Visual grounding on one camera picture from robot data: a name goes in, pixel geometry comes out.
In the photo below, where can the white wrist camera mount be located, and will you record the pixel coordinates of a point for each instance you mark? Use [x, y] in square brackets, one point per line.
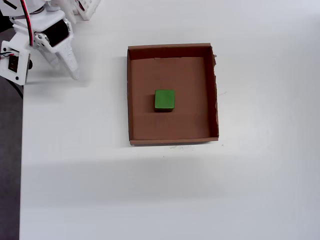
[15, 70]

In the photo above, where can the green cube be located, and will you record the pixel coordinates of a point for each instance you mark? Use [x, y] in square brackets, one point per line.
[164, 100]

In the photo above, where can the brown cardboard box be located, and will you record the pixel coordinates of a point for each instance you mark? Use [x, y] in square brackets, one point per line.
[187, 87]

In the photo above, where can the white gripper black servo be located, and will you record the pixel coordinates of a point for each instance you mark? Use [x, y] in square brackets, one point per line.
[59, 35]

